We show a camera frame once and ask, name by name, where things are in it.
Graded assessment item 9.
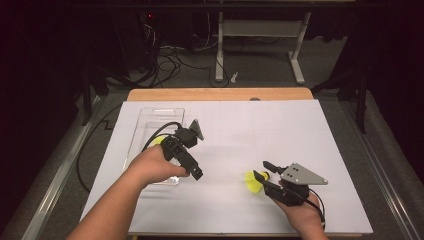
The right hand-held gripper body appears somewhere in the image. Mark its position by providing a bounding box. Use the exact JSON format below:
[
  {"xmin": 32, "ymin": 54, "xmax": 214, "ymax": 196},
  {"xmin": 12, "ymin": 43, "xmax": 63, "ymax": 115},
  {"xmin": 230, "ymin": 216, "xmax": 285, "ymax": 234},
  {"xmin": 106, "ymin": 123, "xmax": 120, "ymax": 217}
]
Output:
[{"xmin": 263, "ymin": 162, "xmax": 329, "ymax": 207}]

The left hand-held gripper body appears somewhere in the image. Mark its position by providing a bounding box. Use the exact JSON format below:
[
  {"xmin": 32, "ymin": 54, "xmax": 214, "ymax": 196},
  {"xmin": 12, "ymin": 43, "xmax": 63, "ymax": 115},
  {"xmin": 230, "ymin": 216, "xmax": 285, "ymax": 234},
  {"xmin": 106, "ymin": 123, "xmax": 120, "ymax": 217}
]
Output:
[{"xmin": 160, "ymin": 118, "xmax": 205, "ymax": 170}]

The clear plastic container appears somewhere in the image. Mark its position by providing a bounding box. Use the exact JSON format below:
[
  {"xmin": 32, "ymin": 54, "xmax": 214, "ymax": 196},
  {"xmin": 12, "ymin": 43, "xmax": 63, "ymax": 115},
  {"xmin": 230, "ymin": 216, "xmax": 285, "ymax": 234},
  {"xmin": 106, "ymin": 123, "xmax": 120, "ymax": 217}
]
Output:
[{"xmin": 123, "ymin": 107, "xmax": 186, "ymax": 186}]

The person's left hand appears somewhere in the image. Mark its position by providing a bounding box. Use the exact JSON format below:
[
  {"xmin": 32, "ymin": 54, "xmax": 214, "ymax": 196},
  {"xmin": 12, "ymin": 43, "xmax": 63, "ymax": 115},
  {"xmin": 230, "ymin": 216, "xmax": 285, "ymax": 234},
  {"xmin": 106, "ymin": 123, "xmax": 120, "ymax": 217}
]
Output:
[{"xmin": 127, "ymin": 145, "xmax": 190, "ymax": 185}]

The person's right hand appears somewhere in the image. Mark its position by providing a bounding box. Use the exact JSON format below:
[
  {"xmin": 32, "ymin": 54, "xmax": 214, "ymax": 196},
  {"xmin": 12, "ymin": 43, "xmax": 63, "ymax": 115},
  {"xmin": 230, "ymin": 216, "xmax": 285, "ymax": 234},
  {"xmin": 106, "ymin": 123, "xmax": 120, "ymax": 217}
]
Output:
[{"xmin": 271, "ymin": 192, "xmax": 327, "ymax": 232}]

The white table cover sheet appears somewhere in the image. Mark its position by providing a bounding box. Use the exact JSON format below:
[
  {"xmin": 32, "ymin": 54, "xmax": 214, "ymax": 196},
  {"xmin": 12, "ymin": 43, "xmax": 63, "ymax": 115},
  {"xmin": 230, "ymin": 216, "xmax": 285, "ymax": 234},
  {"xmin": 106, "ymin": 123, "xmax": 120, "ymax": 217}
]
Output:
[{"xmin": 79, "ymin": 99, "xmax": 374, "ymax": 236}]

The black stand leg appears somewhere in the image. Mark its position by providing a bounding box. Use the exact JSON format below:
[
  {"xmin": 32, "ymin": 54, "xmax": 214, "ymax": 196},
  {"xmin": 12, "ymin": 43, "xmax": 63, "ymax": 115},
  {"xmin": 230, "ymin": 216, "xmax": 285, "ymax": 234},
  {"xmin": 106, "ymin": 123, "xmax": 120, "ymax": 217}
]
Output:
[
  {"xmin": 311, "ymin": 64, "xmax": 369, "ymax": 135},
  {"xmin": 79, "ymin": 64, "xmax": 111, "ymax": 127}
]

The dark equipment box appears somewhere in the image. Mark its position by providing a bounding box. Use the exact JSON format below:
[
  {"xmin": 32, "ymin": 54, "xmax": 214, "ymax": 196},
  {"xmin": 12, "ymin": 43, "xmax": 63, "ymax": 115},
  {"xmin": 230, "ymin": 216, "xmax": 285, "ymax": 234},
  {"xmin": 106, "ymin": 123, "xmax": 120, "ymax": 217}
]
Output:
[{"xmin": 111, "ymin": 9, "xmax": 161, "ymax": 73}]

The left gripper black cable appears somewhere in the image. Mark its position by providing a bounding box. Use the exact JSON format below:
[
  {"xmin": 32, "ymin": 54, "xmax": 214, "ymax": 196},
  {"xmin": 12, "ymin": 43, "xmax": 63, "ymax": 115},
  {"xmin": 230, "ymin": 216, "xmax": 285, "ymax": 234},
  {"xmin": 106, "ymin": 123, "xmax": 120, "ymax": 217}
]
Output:
[{"xmin": 141, "ymin": 121, "xmax": 184, "ymax": 154}]

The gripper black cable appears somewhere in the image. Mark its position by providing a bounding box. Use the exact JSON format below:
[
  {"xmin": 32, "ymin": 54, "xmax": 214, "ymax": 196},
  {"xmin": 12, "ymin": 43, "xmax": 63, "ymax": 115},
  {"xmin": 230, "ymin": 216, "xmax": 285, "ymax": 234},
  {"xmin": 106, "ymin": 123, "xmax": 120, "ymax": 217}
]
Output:
[
  {"xmin": 141, "ymin": 121, "xmax": 184, "ymax": 154},
  {"xmin": 308, "ymin": 188, "xmax": 327, "ymax": 231}
]

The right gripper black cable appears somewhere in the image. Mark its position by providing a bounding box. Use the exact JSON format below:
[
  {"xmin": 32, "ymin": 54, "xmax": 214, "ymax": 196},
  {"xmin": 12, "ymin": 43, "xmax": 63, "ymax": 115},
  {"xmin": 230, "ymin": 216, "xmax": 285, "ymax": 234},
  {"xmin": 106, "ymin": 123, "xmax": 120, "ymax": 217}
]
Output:
[{"xmin": 308, "ymin": 188, "xmax": 327, "ymax": 231}]

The aluminium floor rail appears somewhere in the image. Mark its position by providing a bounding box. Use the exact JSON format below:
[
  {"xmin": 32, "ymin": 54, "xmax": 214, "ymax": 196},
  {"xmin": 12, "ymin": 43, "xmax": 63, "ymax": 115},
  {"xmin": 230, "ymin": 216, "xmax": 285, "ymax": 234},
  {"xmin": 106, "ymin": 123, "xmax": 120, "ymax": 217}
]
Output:
[
  {"xmin": 19, "ymin": 94, "xmax": 106, "ymax": 240},
  {"xmin": 338, "ymin": 99, "xmax": 424, "ymax": 240}
]

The tangle of black cables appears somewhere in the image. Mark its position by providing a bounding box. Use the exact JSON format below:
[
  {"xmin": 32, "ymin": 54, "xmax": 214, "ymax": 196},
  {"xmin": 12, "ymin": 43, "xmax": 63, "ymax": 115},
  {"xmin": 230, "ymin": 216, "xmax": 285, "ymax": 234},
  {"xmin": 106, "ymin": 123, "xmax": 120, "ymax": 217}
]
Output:
[{"xmin": 106, "ymin": 23, "xmax": 231, "ymax": 89}]

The black floor cable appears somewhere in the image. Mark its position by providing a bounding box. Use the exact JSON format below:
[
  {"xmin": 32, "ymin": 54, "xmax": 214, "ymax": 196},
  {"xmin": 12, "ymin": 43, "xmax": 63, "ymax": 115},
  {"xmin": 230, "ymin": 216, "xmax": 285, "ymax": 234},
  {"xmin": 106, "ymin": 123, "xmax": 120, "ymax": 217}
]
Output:
[{"xmin": 76, "ymin": 103, "xmax": 124, "ymax": 194}]

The white desk frame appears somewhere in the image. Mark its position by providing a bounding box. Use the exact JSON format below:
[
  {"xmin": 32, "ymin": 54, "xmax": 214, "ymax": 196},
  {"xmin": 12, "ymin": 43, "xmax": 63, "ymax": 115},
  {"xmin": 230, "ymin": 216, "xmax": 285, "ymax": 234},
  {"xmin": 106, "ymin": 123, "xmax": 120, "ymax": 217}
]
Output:
[{"xmin": 214, "ymin": 11, "xmax": 312, "ymax": 85}]

